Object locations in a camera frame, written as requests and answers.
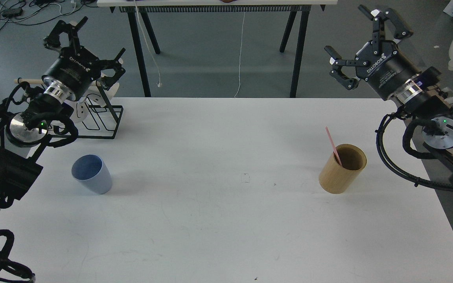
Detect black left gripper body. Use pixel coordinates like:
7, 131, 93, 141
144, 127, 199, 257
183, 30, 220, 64
42, 47, 101, 101

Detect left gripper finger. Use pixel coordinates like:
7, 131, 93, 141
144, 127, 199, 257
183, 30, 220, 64
91, 48, 126, 90
44, 16, 88, 55

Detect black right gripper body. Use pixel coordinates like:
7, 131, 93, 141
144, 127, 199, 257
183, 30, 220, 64
356, 40, 422, 101

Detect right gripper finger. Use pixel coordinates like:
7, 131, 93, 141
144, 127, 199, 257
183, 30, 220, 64
358, 5, 413, 50
324, 46, 370, 90

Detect blue cup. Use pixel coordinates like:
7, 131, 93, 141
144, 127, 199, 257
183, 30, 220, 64
71, 154, 113, 195

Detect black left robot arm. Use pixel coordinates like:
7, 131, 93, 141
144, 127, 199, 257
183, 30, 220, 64
0, 17, 125, 283

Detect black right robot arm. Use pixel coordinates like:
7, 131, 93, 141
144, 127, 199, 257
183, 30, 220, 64
325, 5, 453, 192

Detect white mug in rack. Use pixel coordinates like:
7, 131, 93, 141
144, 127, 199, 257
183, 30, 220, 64
65, 82, 107, 123

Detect pink chopstick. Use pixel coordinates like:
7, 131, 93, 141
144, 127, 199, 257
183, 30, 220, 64
325, 127, 343, 167

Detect bamboo cylinder holder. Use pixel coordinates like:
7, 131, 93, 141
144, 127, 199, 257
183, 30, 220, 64
319, 144, 367, 195

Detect black wire dish rack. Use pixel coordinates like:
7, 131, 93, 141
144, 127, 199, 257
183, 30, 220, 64
14, 78, 124, 139

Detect black floor cables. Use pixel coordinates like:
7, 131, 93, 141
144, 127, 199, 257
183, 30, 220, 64
0, 0, 98, 53

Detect white hanging cable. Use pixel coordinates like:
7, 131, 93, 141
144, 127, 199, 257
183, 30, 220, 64
234, 11, 246, 98

